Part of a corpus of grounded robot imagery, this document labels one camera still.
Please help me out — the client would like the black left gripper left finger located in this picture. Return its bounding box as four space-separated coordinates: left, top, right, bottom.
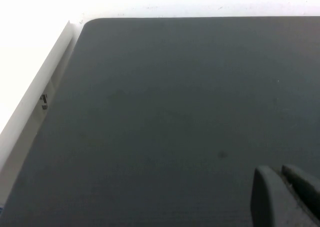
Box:
250 165 306 227

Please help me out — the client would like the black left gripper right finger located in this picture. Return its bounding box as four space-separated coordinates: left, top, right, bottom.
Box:
280 163 320 227

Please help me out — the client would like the black table mat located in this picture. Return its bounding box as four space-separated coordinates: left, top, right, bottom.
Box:
0 16 320 227

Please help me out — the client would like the white side board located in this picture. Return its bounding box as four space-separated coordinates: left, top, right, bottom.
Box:
0 20 74 185

